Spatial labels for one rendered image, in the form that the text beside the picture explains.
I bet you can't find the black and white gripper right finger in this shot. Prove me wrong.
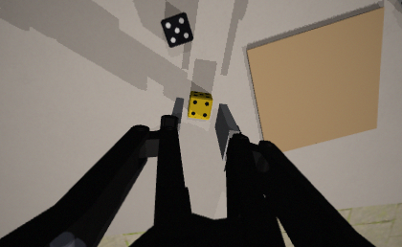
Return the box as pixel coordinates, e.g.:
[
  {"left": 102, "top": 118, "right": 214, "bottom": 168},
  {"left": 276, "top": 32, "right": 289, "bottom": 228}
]
[{"left": 215, "top": 103, "right": 376, "bottom": 247}]

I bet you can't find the black die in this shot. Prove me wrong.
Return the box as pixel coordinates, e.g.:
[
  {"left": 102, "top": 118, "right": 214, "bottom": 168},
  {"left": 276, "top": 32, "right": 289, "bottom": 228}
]
[{"left": 161, "top": 12, "right": 193, "bottom": 48}]

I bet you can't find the tan square mat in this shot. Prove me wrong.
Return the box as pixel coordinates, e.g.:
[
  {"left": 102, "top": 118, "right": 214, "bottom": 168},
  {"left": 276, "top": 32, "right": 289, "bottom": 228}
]
[{"left": 246, "top": 7, "right": 385, "bottom": 152}]

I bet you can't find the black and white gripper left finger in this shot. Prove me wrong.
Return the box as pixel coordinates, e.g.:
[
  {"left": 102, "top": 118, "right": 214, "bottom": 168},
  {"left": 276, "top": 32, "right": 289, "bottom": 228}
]
[{"left": 0, "top": 98, "right": 199, "bottom": 247}]

